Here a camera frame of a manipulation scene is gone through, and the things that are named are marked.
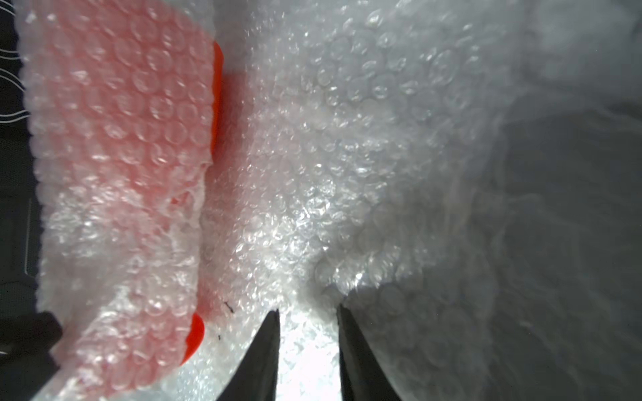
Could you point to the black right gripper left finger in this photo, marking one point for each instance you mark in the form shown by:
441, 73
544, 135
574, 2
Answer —
256, 377

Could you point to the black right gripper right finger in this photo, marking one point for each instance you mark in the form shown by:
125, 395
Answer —
362, 378

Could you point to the red plastic wine glass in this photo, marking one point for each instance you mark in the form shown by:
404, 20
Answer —
197, 329

